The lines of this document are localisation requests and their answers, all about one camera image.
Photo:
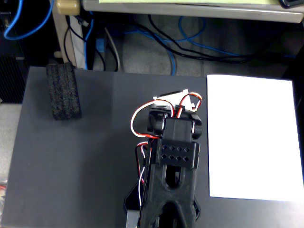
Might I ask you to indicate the black foam cube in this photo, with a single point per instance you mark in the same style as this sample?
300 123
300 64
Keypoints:
64 91

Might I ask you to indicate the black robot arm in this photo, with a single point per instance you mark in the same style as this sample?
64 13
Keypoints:
174 180

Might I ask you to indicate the grey desk edge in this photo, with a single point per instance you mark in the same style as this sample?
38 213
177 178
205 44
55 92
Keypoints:
190 12

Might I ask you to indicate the small blue box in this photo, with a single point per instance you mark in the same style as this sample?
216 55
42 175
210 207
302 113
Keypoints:
100 45

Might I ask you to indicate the white paper sheet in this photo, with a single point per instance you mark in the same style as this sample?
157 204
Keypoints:
251 137

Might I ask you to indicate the white desk leg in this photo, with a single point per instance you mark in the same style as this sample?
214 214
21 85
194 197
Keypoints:
77 52

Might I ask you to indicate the clear network plug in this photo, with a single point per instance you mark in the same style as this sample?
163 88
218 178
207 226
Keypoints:
83 22

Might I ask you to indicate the dark grey table mat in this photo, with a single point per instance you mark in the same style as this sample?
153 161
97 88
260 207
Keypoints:
71 154

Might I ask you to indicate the white plastic knob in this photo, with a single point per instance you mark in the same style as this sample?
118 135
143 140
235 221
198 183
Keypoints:
57 54

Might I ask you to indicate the silver base clamp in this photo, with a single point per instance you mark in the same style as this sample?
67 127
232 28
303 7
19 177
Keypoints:
131 217

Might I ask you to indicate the beige plastic block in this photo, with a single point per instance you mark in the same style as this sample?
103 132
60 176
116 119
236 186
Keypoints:
68 7

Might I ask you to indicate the black device on desk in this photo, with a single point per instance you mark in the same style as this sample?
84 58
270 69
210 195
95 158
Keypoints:
292 2

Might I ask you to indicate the black ribbed case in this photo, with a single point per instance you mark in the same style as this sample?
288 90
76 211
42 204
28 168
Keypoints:
12 79

